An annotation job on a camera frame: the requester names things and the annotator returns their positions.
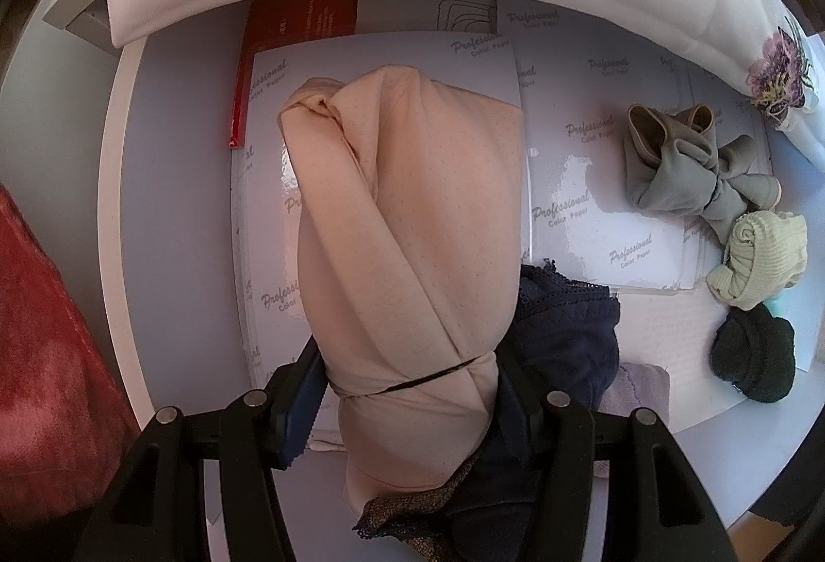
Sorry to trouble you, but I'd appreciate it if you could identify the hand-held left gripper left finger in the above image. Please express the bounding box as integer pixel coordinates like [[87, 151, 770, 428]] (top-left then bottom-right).
[[71, 335, 323, 562]]

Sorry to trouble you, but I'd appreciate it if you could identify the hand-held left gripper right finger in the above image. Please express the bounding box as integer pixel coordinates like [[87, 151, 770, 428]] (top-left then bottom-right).
[[493, 343, 742, 562]]

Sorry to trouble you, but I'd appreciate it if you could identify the navy lace underwear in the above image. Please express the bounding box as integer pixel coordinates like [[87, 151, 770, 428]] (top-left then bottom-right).
[[353, 259, 623, 562]]

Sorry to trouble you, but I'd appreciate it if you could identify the lavender cloth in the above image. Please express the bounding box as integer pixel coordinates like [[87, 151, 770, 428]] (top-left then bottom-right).
[[596, 362, 671, 479]]

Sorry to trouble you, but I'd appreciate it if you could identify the white bedside table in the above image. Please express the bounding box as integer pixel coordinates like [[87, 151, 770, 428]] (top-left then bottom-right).
[[96, 0, 825, 562]]

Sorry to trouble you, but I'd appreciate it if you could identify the black sock roll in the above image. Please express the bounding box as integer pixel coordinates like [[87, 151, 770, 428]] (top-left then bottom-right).
[[710, 304, 797, 404]]

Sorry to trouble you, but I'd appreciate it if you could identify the grey cloth bundle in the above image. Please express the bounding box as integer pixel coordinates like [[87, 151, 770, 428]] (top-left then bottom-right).
[[624, 103, 782, 218]]

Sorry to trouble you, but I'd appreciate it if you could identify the cream ribbed sock roll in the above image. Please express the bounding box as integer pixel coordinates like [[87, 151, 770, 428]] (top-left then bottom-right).
[[705, 210, 809, 309]]

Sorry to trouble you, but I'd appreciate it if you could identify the red fleece blanket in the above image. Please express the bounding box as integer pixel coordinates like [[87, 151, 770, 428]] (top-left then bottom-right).
[[0, 0, 139, 531]]

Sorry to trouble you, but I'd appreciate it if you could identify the pile of glossy paper sheets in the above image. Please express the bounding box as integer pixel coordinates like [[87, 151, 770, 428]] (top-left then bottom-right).
[[232, 0, 813, 453]]

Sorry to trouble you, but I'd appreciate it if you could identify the red flat packet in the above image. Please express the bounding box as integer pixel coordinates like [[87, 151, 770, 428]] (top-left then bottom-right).
[[227, 0, 359, 151]]

